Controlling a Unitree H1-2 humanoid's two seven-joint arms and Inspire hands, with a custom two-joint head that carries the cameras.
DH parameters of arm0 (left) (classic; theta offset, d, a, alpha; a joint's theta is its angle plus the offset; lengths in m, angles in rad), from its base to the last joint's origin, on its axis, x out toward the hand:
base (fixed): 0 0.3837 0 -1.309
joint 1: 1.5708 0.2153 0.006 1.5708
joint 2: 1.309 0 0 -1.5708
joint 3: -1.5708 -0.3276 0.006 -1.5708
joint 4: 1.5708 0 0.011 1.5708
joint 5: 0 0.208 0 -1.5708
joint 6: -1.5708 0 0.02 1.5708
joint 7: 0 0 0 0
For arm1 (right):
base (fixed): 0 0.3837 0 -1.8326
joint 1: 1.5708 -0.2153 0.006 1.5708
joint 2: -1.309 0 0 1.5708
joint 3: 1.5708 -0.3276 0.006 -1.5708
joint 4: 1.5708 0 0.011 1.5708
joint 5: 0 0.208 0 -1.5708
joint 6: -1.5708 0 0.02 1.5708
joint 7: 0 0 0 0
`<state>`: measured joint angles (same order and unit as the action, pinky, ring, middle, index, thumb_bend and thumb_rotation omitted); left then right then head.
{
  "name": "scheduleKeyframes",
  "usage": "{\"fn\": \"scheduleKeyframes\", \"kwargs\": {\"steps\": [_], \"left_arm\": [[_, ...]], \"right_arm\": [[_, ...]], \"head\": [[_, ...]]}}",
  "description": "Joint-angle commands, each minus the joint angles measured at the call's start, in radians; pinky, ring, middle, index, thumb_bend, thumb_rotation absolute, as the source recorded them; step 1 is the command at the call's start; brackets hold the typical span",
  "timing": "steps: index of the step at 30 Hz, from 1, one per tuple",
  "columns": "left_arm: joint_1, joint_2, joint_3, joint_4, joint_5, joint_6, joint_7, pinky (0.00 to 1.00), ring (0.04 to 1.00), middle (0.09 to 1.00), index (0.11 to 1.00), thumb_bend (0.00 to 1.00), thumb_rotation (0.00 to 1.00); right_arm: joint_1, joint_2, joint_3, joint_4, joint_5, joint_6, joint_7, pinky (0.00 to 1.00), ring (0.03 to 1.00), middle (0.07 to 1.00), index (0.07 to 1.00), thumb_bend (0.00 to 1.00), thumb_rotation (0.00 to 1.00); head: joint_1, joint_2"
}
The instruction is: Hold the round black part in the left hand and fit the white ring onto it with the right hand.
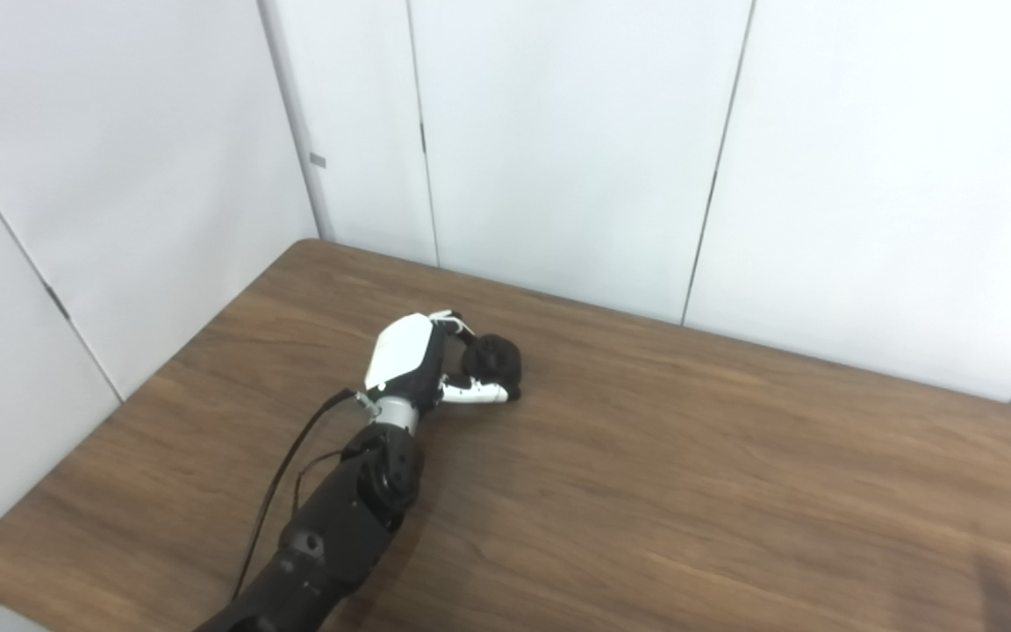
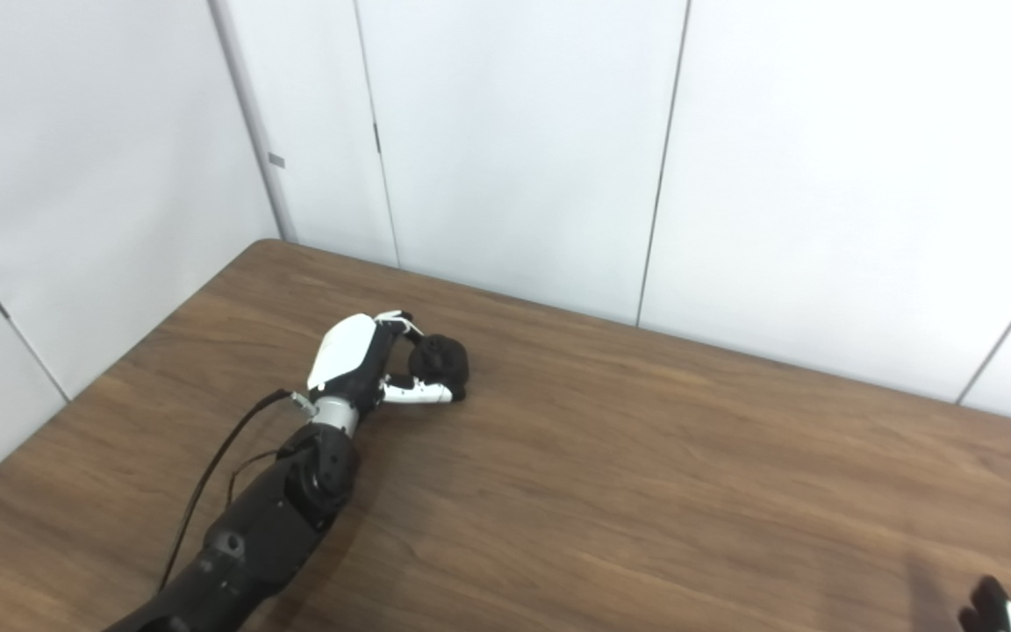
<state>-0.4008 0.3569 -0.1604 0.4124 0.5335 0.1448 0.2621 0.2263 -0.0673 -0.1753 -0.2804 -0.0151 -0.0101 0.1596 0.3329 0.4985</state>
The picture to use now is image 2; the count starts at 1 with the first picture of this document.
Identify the white and black right hand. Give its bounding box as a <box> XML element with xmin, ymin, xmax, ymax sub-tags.
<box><xmin>957</xmin><ymin>575</ymin><xmax>1011</xmax><ymax>632</ymax></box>

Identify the white and black left hand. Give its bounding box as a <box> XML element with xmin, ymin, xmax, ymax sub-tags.
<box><xmin>306</xmin><ymin>310</ymin><xmax>455</xmax><ymax>436</ymax></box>

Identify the round black plastic part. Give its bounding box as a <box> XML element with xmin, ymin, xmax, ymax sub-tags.
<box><xmin>406</xmin><ymin>332</ymin><xmax>471</xmax><ymax>403</ymax></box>

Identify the thin black wire loop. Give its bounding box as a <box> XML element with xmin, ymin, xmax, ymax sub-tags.
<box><xmin>226</xmin><ymin>449</ymin><xmax>283</xmax><ymax>506</ymax></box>

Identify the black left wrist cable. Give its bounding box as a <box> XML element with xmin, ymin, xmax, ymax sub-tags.
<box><xmin>157</xmin><ymin>389</ymin><xmax>312</xmax><ymax>593</ymax></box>

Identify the grey wall corner post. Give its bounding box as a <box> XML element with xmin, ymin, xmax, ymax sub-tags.
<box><xmin>207</xmin><ymin>0</ymin><xmax>298</xmax><ymax>244</ymax></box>

